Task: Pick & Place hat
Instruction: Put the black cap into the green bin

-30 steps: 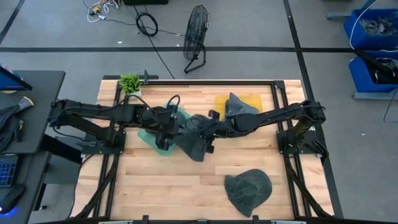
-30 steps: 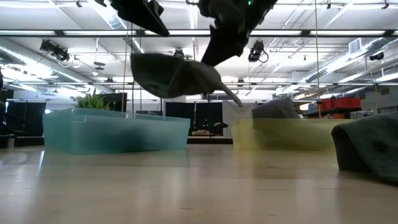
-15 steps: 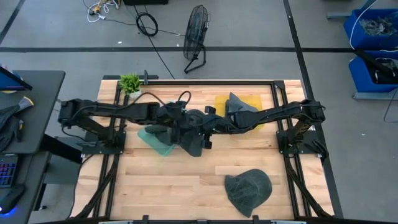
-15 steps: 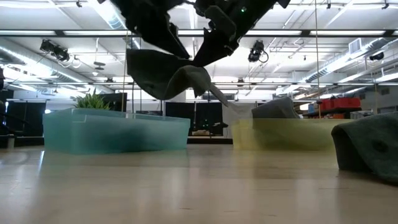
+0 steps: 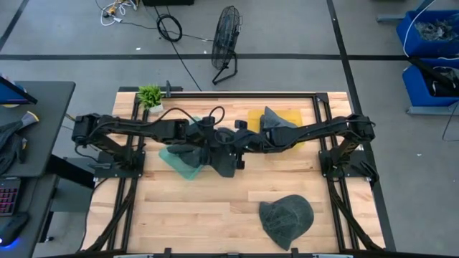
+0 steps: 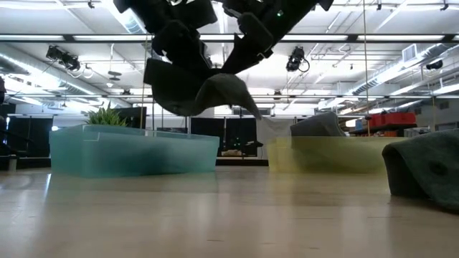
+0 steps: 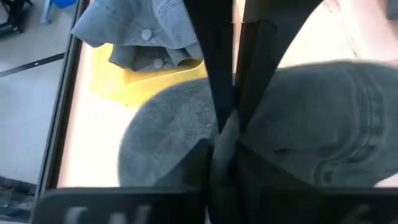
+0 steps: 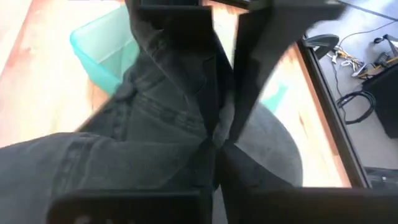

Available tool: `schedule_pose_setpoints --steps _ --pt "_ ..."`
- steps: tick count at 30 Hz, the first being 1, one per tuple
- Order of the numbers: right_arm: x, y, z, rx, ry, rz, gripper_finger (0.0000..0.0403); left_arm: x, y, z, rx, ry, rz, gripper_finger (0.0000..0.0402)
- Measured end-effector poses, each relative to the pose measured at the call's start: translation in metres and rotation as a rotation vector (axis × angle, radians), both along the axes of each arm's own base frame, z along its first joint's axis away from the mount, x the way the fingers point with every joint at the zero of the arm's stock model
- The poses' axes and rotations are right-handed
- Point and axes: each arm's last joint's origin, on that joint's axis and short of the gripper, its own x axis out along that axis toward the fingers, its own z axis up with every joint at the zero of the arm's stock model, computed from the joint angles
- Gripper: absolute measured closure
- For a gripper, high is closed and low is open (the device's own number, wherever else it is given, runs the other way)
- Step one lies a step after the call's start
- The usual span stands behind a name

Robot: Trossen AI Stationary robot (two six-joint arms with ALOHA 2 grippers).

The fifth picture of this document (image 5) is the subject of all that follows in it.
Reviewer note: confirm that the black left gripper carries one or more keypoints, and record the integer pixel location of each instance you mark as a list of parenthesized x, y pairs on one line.
[(202, 138)]

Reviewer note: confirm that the black aluminium table frame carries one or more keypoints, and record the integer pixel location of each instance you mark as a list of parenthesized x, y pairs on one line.
[(318, 107)]

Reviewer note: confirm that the blue bin with black items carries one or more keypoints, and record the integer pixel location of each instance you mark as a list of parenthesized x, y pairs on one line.
[(412, 86)]

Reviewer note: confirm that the keyboard with red backlight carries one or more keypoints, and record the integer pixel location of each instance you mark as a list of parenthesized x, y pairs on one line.
[(9, 197)]

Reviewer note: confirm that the black camera post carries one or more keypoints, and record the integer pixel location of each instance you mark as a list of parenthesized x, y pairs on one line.
[(168, 89)]

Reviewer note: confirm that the black floor fan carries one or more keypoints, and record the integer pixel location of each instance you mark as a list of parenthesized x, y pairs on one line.
[(224, 36)]

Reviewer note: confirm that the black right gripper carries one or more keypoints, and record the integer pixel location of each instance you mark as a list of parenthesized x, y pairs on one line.
[(252, 140)]

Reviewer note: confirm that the black box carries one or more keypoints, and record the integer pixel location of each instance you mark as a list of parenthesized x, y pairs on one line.
[(168, 2)]

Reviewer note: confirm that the faded green baseball cap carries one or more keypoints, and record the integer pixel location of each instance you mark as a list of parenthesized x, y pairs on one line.
[(287, 218)]

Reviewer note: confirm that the dark flat screen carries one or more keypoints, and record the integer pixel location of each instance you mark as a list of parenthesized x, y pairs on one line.
[(14, 94)]

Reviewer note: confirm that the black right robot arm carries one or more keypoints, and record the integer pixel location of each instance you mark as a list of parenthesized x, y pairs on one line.
[(315, 130)]

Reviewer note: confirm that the low black desk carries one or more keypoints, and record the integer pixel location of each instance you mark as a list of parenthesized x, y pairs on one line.
[(36, 200)]

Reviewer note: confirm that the dark charcoal baseball cap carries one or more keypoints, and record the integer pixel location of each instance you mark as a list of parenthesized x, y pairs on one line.
[(224, 165)]

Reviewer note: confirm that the dark cloth pile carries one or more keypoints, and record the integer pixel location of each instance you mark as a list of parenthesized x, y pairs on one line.
[(9, 143)]

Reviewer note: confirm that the black computer mouse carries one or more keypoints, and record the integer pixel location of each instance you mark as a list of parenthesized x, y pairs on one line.
[(12, 227)]

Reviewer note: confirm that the blue bin with clear plastic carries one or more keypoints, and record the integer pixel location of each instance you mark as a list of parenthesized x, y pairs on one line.
[(409, 43)]

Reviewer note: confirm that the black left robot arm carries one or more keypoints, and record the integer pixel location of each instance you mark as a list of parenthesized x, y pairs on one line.
[(143, 127)]

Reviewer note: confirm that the small green potted plant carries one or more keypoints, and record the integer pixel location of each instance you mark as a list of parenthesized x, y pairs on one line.
[(150, 96)]

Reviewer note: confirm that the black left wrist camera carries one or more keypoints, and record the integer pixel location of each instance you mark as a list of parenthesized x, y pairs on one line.
[(207, 121)]

